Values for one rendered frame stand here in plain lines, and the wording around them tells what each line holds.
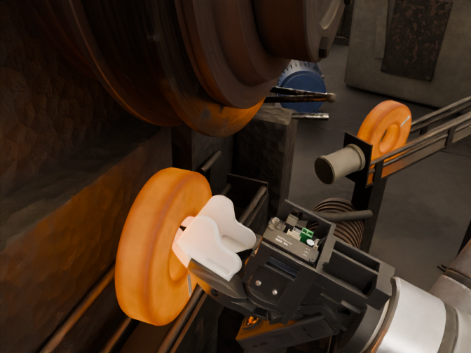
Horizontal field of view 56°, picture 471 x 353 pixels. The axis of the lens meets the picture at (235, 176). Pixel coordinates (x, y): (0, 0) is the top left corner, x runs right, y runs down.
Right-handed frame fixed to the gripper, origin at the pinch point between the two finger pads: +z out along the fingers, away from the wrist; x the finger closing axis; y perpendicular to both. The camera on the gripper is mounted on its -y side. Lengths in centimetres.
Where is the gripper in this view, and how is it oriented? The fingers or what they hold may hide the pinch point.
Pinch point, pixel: (170, 229)
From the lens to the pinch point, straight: 44.6
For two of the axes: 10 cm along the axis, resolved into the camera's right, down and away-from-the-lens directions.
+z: -8.8, -4.5, 1.5
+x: -3.7, 4.6, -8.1
